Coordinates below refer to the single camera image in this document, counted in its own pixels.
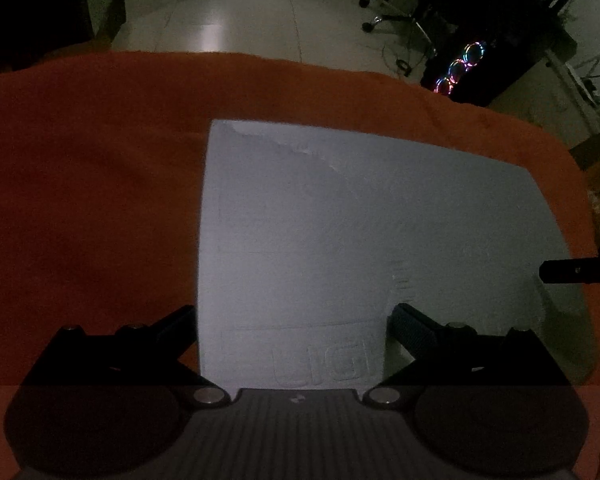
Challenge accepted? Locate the black floor cable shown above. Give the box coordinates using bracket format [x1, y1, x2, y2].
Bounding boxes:
[377, 35, 421, 79]

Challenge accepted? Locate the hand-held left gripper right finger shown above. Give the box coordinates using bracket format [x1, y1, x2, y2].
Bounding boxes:
[362, 303, 577, 411]

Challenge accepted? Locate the black office chair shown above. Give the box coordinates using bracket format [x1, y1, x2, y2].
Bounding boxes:
[357, 0, 481, 58]

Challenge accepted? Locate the cardboard box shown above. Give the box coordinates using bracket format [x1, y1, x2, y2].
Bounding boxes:
[569, 132, 600, 196]

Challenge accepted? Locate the computer tower with coloured lights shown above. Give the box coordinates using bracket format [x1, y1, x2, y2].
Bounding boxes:
[420, 25, 551, 108]

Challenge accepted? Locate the dark tall cabinet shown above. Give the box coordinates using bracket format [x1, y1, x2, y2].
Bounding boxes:
[0, 0, 127, 77]

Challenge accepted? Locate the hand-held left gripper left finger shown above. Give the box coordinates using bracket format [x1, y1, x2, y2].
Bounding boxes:
[22, 304, 233, 411]

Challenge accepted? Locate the orange cloth covered desktop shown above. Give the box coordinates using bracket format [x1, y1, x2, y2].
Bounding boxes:
[0, 50, 600, 480]

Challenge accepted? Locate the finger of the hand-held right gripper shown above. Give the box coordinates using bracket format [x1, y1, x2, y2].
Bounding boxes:
[539, 254, 600, 286]

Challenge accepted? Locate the white foam board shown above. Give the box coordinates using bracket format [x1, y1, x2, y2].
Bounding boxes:
[196, 119, 588, 391]

